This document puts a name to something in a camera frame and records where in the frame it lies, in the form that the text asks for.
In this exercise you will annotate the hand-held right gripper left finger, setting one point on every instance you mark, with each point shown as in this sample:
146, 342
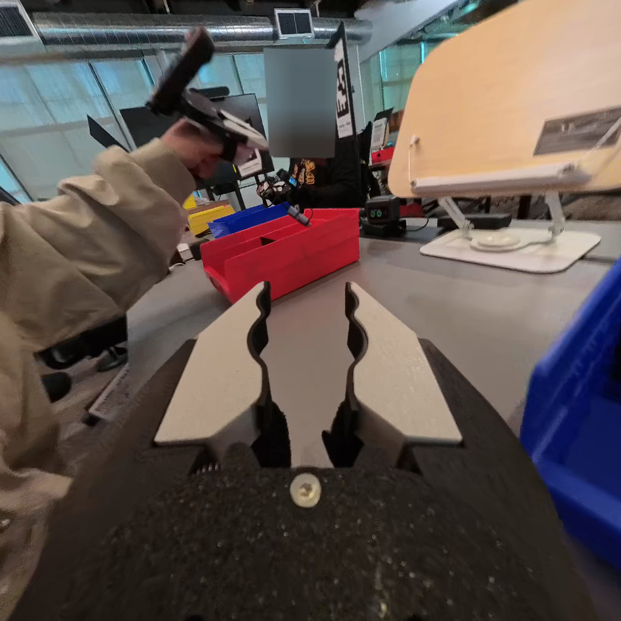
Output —
213, 368

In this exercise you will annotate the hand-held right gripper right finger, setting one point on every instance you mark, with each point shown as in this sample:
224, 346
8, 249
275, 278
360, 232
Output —
402, 383

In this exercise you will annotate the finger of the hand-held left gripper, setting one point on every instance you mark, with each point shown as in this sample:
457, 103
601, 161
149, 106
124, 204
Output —
240, 128

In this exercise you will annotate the red storage bin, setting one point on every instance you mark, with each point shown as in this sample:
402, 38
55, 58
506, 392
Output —
291, 257

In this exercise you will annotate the blue storage bin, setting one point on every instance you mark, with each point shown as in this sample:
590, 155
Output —
242, 221
582, 388

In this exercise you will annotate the person's left forearm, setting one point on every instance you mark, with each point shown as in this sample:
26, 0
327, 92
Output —
97, 233

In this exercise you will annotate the grey desk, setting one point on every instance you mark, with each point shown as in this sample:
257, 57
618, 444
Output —
461, 301

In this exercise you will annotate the person's left hand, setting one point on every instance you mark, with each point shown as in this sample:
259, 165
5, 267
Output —
194, 148

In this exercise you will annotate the black monitor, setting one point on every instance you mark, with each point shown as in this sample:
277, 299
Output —
242, 104

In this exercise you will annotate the yellow storage bin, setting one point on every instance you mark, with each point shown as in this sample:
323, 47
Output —
208, 218

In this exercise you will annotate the printed marker sign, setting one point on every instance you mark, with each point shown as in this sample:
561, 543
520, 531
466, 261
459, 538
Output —
345, 87

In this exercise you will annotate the black office chair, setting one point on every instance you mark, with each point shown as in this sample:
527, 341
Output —
97, 339

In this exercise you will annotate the small black display device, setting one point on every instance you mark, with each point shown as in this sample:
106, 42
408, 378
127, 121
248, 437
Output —
383, 213

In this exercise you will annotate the black power adapter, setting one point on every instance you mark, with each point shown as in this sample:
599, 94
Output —
475, 221

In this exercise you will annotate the person's beige jacket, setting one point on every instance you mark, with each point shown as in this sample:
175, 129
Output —
24, 436

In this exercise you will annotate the wooden book stand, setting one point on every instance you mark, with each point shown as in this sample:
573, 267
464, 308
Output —
485, 97

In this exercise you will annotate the silver ventilation duct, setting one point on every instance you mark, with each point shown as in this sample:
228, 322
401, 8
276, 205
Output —
145, 29

